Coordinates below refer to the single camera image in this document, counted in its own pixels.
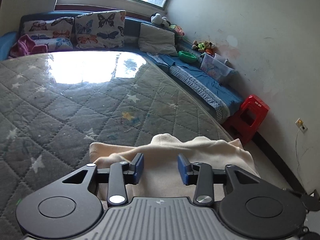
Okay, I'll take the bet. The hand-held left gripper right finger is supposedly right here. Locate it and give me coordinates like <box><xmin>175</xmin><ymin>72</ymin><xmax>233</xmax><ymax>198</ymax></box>
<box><xmin>177</xmin><ymin>154</ymin><xmax>260</xmax><ymax>204</ymax></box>

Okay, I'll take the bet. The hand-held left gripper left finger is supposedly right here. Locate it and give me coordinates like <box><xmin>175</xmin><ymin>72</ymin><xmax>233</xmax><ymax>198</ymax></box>
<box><xmin>61</xmin><ymin>152</ymin><xmax>145</xmax><ymax>204</ymax></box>

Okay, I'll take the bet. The cream garment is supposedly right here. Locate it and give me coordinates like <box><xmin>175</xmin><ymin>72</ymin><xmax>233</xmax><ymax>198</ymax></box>
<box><xmin>89</xmin><ymin>134</ymin><xmax>260</xmax><ymax>208</ymax></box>

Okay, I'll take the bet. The red plastic stool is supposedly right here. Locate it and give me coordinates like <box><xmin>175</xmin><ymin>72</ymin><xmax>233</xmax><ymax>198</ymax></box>
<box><xmin>223</xmin><ymin>94</ymin><xmax>270</xmax><ymax>145</ymax></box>

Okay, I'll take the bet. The blue sofa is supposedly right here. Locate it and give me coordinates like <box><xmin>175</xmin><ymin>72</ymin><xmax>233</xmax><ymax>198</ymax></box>
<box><xmin>0</xmin><ymin>11</ymin><xmax>245</xmax><ymax>124</ymax></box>

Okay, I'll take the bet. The clear plastic storage box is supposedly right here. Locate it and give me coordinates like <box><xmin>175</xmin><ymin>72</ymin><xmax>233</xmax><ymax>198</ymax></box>
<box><xmin>199</xmin><ymin>53</ymin><xmax>235</xmax><ymax>84</ymax></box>

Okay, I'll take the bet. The green plastic bowl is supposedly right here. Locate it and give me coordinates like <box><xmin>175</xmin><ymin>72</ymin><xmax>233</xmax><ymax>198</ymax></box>
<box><xmin>178</xmin><ymin>51</ymin><xmax>198</xmax><ymax>62</ymax></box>

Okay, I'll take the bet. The brown green plush toy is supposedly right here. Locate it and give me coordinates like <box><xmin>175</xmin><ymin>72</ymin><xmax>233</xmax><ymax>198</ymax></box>
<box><xmin>192</xmin><ymin>41</ymin><xmax>216</xmax><ymax>55</ymax></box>

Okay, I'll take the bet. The grey pillow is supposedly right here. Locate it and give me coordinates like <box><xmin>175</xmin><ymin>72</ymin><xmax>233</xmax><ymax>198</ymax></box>
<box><xmin>137</xmin><ymin>22</ymin><xmax>178</xmax><ymax>57</ymax></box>

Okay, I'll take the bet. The butterfly print cushion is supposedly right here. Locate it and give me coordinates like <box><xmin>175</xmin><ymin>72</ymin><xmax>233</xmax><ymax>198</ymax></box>
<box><xmin>22</xmin><ymin>16</ymin><xmax>75</xmax><ymax>52</ymax></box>
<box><xmin>74</xmin><ymin>10</ymin><xmax>126</xmax><ymax>49</ymax></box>

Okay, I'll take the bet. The panda plush toy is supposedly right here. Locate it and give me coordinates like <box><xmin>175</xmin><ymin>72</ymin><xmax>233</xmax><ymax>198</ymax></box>
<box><xmin>151</xmin><ymin>13</ymin><xmax>170</xmax><ymax>28</ymax></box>

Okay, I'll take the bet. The maroon cloth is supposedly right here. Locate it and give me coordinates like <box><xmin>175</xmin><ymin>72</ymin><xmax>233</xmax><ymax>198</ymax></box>
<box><xmin>9</xmin><ymin>34</ymin><xmax>48</xmax><ymax>58</ymax></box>

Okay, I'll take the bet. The white wall socket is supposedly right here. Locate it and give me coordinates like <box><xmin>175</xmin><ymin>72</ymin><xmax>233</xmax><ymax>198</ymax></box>
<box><xmin>295</xmin><ymin>119</ymin><xmax>308</xmax><ymax>133</ymax></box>

